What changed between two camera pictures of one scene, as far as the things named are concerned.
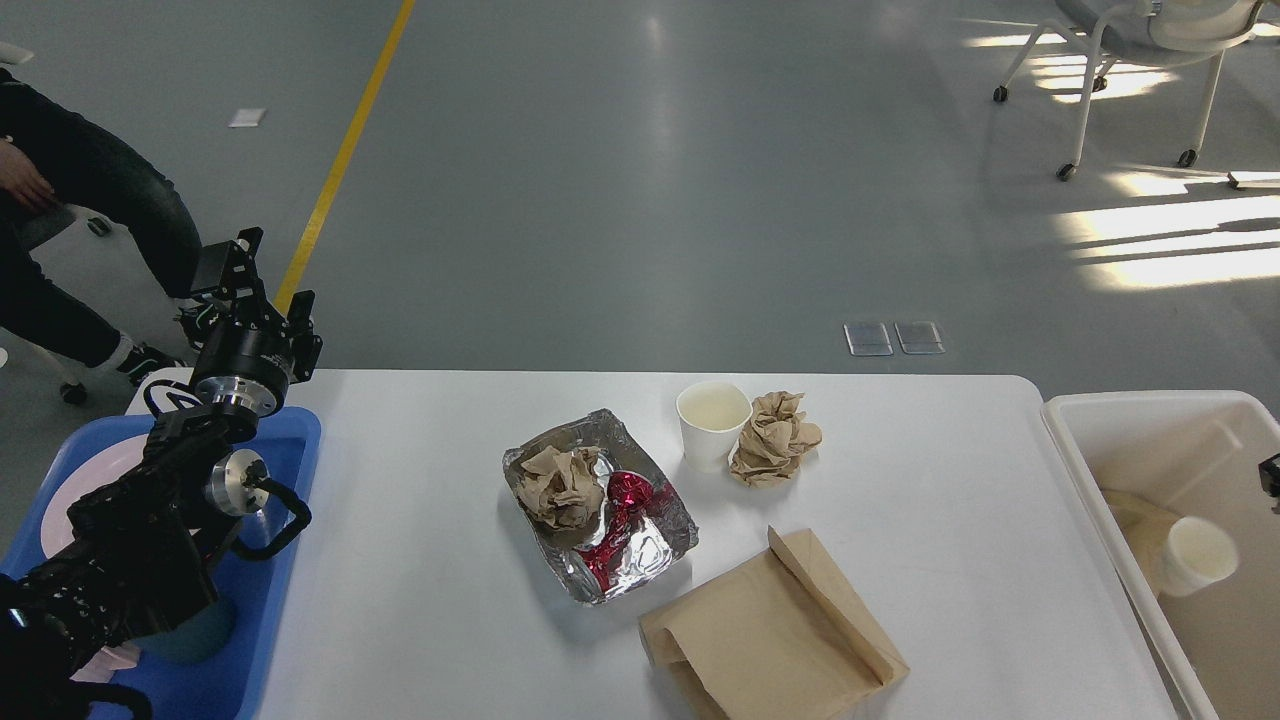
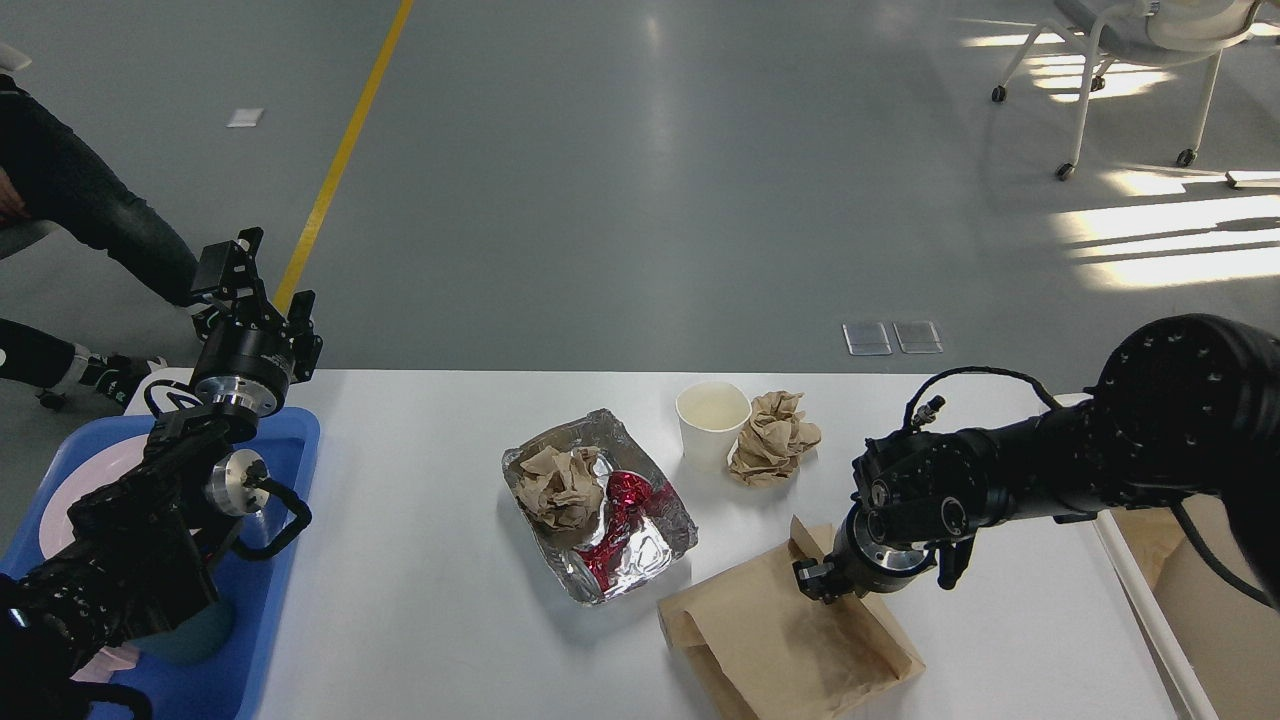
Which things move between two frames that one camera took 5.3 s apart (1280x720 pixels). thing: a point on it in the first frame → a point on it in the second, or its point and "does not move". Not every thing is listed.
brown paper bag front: [780, 635] does not move
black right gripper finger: [1269, 475] → [870, 558]
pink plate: [91, 474] does not move
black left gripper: [250, 364] does not move
